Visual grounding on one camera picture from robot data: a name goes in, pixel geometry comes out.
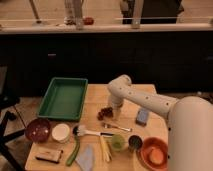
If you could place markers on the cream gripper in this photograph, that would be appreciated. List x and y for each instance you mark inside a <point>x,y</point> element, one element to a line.
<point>116,112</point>

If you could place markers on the red grape bunch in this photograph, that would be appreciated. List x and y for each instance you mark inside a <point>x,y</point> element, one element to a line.
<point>105,112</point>

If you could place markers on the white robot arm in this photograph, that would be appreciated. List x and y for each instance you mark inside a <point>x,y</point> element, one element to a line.
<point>189,121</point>

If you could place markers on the small metal cup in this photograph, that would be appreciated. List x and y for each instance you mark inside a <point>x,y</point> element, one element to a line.
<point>135,143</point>

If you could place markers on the silver fork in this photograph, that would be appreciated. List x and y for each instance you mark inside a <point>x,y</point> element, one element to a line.
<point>107,125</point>

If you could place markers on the blue sponge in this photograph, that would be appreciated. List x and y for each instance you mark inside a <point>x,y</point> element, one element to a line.
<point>142,117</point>

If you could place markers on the yellow chopsticks bundle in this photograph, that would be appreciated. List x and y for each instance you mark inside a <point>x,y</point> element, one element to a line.
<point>106,154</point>

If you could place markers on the white dish brush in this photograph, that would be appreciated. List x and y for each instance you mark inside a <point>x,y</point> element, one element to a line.
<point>81,130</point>

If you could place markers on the green plastic tray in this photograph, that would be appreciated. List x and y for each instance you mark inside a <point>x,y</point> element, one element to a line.
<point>64,99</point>

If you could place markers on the orange bowl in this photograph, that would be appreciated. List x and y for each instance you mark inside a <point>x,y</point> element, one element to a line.
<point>154,154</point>

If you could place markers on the blue cloth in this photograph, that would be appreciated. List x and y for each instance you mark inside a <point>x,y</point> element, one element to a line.
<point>86,159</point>

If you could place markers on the green cucumber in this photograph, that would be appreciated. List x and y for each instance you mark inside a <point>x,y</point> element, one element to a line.
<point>74,153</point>

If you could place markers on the wooden block eraser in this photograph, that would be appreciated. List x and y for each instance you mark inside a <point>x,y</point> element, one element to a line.
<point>47,154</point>

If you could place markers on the dark red bowl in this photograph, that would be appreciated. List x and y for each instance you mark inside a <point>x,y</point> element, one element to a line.
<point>38,130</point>

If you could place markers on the red object on counter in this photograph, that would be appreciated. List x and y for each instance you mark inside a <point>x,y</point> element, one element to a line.
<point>88,21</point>

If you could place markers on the black chair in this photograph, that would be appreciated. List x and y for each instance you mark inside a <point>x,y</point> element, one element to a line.
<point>8,99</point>

